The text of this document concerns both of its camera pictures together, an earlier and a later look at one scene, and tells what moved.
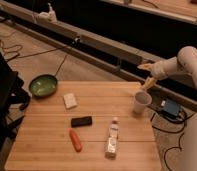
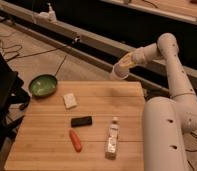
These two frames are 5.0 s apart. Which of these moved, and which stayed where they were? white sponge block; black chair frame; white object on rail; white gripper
Moved: white gripper
Stayed: white sponge block; white object on rail; black chair frame
